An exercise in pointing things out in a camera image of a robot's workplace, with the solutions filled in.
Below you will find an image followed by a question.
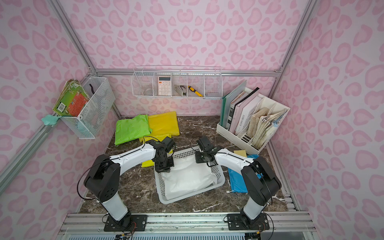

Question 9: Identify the white plastic basket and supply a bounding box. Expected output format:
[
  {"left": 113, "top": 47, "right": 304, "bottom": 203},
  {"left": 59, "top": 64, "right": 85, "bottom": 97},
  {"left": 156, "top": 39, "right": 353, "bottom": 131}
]
[{"left": 155, "top": 147, "right": 225, "bottom": 205}]

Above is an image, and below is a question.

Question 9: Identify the bright yellow raincoat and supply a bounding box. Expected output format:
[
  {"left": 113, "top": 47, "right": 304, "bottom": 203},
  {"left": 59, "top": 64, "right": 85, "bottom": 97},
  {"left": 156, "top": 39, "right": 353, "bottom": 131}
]
[{"left": 139, "top": 134, "right": 172, "bottom": 168}]

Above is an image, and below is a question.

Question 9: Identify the white raincoat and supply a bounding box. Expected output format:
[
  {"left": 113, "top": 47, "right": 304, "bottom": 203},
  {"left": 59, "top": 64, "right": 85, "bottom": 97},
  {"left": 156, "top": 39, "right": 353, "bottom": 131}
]
[{"left": 161, "top": 155, "right": 218, "bottom": 200}]

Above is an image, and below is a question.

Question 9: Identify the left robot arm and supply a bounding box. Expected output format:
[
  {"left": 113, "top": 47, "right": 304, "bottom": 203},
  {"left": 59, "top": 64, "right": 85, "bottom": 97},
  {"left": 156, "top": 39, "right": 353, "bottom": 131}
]
[{"left": 84, "top": 137, "right": 176, "bottom": 228}]

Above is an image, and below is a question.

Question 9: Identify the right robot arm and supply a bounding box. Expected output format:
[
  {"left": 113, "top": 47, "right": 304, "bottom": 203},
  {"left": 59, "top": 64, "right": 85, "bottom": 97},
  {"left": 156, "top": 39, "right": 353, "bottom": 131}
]
[{"left": 195, "top": 137, "right": 282, "bottom": 225}]

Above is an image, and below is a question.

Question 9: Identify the golden yellow folded raincoat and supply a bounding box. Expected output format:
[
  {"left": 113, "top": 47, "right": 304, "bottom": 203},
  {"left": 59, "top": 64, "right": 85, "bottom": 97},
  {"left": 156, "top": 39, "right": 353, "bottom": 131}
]
[{"left": 148, "top": 112, "right": 180, "bottom": 136}]

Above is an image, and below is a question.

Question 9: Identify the blue folded raincoat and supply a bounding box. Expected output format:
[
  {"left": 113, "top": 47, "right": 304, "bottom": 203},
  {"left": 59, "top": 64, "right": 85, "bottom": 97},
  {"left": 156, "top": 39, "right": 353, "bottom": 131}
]
[{"left": 228, "top": 155, "right": 259, "bottom": 193}]

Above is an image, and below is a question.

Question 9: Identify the green folded raincoat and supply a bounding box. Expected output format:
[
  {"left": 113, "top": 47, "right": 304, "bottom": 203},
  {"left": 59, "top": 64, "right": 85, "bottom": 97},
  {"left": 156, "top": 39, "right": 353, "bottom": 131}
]
[{"left": 115, "top": 115, "right": 152, "bottom": 146}]

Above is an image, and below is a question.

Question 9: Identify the yellow sticky note pad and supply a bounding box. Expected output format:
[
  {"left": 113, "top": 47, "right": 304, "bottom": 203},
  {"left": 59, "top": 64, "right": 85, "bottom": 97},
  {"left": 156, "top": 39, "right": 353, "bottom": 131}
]
[{"left": 234, "top": 150, "right": 247, "bottom": 158}]

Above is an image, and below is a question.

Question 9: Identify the pink binder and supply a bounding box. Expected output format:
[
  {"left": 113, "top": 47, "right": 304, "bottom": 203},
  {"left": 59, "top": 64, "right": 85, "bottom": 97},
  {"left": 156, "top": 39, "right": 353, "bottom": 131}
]
[{"left": 228, "top": 89, "right": 263, "bottom": 135}]

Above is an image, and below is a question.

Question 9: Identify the green folder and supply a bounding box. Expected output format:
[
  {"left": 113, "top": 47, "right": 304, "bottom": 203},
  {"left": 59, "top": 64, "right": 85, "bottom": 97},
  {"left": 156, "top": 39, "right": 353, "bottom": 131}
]
[{"left": 220, "top": 80, "right": 247, "bottom": 128}]

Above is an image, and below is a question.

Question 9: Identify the yellow utility knife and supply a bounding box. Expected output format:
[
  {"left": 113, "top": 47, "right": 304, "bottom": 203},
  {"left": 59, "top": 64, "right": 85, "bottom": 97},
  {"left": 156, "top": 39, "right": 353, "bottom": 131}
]
[{"left": 188, "top": 86, "right": 203, "bottom": 97}]

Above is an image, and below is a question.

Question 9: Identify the silver stapler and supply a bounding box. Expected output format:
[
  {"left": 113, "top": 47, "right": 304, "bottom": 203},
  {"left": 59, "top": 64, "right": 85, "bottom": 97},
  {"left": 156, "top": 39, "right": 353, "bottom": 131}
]
[{"left": 174, "top": 85, "right": 188, "bottom": 97}]

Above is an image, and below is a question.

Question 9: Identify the white file organizer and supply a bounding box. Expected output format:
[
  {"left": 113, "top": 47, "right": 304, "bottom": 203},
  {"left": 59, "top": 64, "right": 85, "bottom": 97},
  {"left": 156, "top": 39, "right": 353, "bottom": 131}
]
[{"left": 217, "top": 88, "right": 291, "bottom": 155}]

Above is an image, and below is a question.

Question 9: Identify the pink calculator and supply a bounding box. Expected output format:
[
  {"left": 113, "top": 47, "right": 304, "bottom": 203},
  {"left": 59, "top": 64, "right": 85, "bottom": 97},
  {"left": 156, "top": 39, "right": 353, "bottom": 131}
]
[{"left": 158, "top": 76, "right": 172, "bottom": 96}]

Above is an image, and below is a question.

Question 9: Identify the green and red booklet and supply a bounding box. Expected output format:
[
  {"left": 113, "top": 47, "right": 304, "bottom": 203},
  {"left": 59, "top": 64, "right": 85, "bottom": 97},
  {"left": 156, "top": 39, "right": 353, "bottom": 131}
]
[{"left": 53, "top": 79, "right": 90, "bottom": 117}]

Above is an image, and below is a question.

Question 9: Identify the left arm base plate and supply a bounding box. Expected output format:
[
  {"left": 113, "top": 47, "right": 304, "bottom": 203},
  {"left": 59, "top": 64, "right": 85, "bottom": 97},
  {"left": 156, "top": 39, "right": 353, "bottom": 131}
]
[{"left": 104, "top": 215, "right": 148, "bottom": 232}]

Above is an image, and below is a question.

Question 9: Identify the white wire wall shelf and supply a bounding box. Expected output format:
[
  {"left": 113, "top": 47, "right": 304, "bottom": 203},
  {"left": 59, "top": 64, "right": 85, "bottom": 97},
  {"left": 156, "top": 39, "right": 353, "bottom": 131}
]
[{"left": 131, "top": 68, "right": 223, "bottom": 99}]

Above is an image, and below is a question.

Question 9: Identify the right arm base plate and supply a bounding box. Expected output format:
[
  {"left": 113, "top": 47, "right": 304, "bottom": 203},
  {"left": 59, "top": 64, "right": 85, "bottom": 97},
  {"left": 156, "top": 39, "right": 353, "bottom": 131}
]
[{"left": 224, "top": 213, "right": 270, "bottom": 231}]

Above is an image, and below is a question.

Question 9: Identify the white mesh wall basket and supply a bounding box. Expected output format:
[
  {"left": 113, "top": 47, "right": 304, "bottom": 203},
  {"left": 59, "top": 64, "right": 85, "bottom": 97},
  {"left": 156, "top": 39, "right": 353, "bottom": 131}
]
[{"left": 61, "top": 77, "right": 115, "bottom": 139}]

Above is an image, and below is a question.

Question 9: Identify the mint green wall hook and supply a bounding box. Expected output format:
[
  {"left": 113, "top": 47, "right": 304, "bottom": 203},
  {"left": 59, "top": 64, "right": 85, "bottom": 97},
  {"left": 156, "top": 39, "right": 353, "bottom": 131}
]
[{"left": 41, "top": 115, "right": 61, "bottom": 126}]

